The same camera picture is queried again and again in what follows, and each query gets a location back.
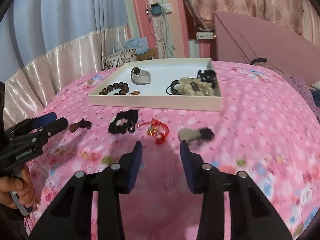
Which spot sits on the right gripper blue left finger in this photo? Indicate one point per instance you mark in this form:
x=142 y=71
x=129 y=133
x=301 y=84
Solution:
x=69 y=214

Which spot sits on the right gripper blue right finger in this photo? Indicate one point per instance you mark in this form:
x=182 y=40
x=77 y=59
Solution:
x=252 y=215

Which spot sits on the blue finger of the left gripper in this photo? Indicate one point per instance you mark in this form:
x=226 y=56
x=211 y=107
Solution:
x=43 y=120

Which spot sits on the black beaded scrunchie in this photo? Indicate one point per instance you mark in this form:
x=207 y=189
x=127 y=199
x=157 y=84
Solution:
x=125 y=121

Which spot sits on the white strap wrist watch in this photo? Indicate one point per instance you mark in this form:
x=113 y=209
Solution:
x=140 y=76

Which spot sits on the red knotted cord charm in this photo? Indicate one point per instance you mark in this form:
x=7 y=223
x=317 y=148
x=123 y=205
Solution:
x=156 y=129

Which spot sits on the cream fabric scrunchie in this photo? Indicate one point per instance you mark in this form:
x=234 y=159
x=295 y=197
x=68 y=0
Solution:
x=192 y=87

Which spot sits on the black plastic hair claw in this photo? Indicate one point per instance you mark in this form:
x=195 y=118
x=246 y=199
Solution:
x=208 y=76

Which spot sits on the wooden gourd red tassel charm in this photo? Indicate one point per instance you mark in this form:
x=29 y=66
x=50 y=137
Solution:
x=136 y=92

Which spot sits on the person's left hand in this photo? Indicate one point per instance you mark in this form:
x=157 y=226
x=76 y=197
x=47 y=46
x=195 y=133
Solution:
x=23 y=187

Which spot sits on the patterned paper gift bag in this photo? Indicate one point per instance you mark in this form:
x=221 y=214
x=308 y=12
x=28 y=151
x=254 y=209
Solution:
x=119 y=58

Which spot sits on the pink floral bed sheet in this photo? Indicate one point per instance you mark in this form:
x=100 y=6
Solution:
x=265 y=128

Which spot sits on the blue and cream curtain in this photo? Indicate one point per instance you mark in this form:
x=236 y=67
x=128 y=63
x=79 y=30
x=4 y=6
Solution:
x=48 y=44

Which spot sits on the white shallow cardboard tray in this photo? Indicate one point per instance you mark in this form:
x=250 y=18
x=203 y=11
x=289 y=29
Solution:
x=157 y=94

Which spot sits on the brown cardboard storage box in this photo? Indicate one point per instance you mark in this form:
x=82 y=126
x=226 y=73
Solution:
x=149 y=55

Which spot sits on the light blue gift bag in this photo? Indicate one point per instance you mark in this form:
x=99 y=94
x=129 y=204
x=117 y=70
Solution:
x=139 y=44

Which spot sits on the purple dotted blanket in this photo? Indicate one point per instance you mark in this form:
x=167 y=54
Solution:
x=311 y=96

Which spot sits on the white power strip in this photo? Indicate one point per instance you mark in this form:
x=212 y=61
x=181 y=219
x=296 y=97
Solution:
x=205 y=35

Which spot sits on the pink padded headboard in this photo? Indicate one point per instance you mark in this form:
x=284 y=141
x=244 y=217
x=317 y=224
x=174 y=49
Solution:
x=242 y=39

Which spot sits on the pink patterned curtain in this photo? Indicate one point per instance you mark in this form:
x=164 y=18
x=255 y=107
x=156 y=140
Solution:
x=285 y=13

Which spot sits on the teal charger on wall socket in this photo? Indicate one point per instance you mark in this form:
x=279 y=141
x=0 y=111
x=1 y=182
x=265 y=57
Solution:
x=156 y=9

